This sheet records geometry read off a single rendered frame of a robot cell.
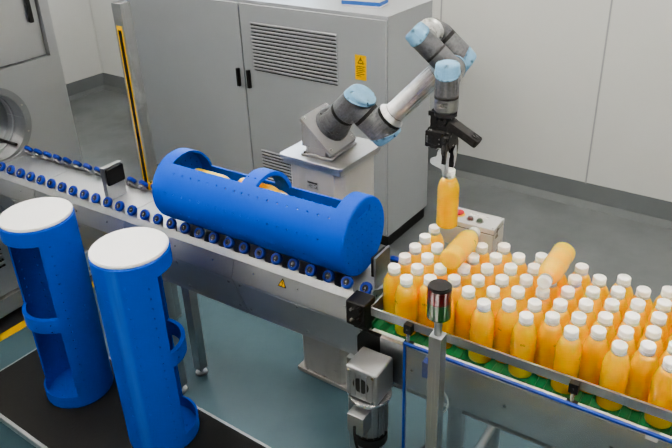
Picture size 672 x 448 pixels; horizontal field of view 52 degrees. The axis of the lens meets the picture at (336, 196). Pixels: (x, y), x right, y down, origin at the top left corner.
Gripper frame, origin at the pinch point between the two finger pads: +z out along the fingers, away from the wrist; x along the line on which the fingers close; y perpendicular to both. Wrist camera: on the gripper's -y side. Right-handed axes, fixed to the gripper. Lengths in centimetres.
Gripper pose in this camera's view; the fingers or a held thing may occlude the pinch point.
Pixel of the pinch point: (449, 171)
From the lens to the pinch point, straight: 225.9
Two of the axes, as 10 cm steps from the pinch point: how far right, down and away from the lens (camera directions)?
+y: -8.4, -2.3, 5.0
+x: -5.5, 4.0, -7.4
